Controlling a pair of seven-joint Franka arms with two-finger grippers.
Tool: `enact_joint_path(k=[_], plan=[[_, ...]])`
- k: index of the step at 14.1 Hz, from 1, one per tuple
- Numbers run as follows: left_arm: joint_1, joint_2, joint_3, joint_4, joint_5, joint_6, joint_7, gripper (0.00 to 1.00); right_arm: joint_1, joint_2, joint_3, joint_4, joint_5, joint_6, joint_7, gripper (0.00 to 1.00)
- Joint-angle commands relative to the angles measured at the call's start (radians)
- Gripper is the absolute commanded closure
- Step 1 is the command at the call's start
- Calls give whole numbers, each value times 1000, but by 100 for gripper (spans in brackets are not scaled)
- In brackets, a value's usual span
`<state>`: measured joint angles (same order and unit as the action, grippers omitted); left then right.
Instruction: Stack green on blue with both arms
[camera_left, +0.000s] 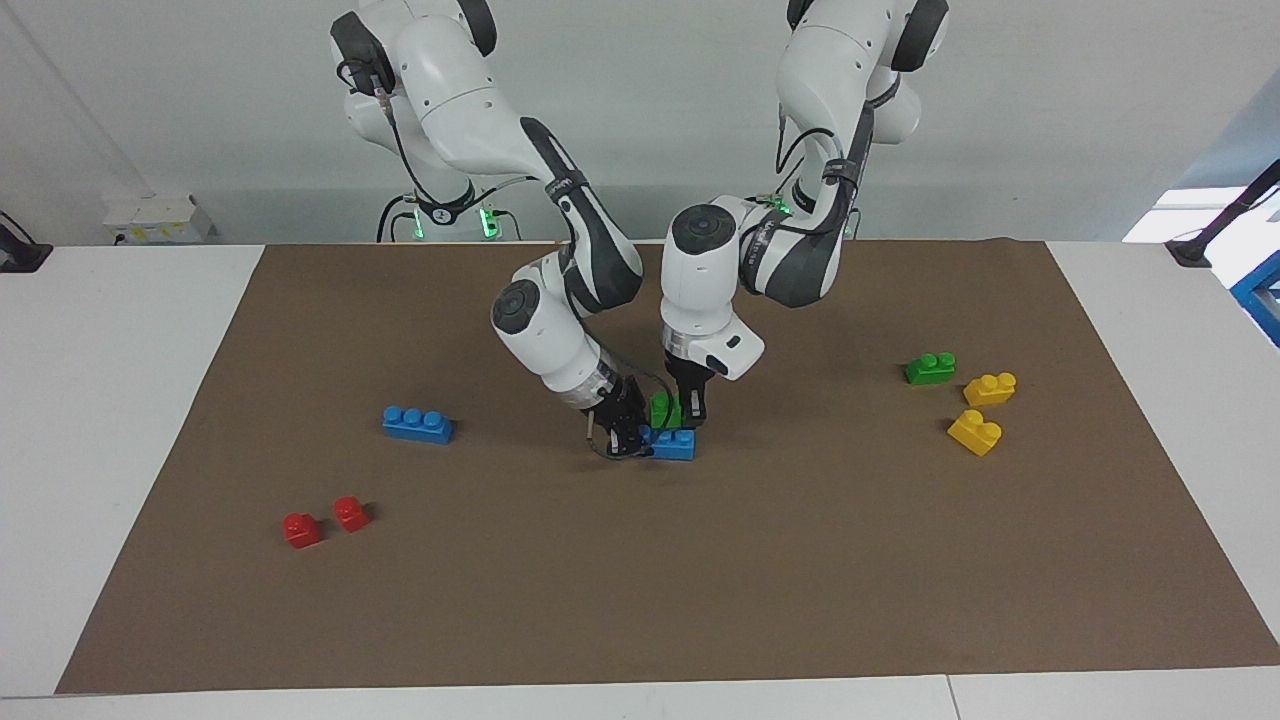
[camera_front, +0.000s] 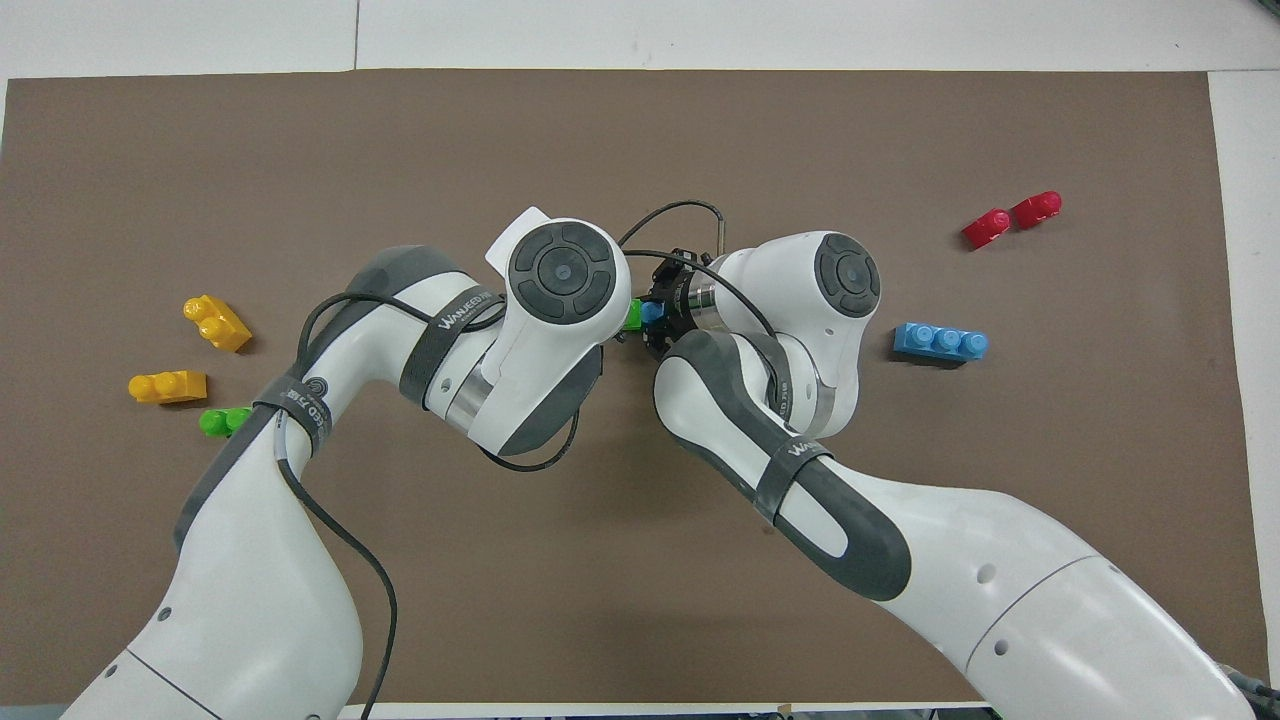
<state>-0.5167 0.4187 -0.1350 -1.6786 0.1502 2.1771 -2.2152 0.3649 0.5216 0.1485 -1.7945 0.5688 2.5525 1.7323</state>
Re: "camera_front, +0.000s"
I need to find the brown table mat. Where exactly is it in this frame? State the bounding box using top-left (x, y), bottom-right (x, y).
top-left (0, 68), bottom-right (1269, 706)

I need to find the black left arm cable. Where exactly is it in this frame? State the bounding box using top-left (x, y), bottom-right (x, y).
top-left (272, 290), bottom-right (583, 720)

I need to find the yellow two-stud toy brick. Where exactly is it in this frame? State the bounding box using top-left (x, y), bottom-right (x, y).
top-left (183, 295), bottom-right (253, 353)
top-left (128, 370), bottom-right (208, 405)

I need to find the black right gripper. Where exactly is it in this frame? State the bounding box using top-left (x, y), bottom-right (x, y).
top-left (645, 248), bottom-right (713, 361)

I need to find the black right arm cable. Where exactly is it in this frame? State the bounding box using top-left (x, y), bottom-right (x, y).
top-left (617, 201), bottom-right (791, 421)

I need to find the red one-stud toy brick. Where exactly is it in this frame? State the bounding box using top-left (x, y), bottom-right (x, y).
top-left (1010, 190), bottom-right (1064, 230)
top-left (961, 208), bottom-right (1013, 251)

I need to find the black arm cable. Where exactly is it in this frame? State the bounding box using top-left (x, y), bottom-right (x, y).
top-left (272, 290), bottom-right (583, 720)
top-left (617, 201), bottom-right (791, 421)

